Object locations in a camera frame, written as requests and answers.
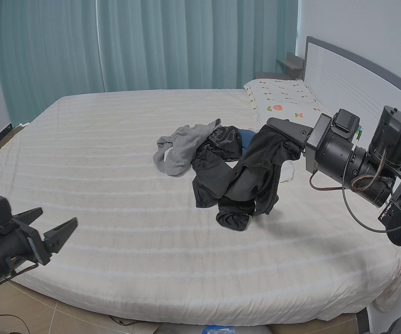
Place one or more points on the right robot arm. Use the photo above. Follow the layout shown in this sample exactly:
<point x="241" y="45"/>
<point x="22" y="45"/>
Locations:
<point x="392" y="134"/>

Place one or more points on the blue-green curtain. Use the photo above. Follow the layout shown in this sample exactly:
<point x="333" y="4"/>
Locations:
<point x="47" y="47"/>
<point x="186" y="30"/>

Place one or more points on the white printed pillow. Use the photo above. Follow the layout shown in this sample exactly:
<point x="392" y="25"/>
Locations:
<point x="284" y="96"/>

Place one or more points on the dark blue garment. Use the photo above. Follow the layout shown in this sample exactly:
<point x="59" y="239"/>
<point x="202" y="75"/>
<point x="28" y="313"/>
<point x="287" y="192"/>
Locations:
<point x="246" y="137"/>

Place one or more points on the grey bedside table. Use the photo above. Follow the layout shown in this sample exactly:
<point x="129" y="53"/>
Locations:
<point x="292" y="63"/>

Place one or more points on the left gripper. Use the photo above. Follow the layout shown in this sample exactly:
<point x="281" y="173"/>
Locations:
<point x="16" y="249"/>

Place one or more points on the black T-shirt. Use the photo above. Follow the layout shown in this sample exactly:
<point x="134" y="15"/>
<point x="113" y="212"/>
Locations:
<point x="256" y="179"/>

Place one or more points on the bed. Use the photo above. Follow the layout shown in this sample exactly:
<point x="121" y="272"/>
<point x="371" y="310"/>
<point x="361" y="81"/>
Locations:
<point x="117" y="151"/>

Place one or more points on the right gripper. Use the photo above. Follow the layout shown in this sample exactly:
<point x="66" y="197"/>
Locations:
<point x="332" y="158"/>

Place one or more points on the white garment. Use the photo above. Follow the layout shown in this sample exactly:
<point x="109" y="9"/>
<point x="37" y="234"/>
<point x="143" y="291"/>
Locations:
<point x="287" y="172"/>

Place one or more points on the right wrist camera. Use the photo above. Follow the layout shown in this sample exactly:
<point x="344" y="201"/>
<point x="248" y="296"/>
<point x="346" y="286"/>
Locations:
<point x="346" y="120"/>

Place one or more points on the grey garment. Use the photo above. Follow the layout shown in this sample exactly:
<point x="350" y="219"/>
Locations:
<point x="179" y="148"/>

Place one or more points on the black shiny garment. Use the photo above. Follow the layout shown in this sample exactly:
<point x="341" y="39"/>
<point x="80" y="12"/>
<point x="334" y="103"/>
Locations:
<point x="221" y="141"/>

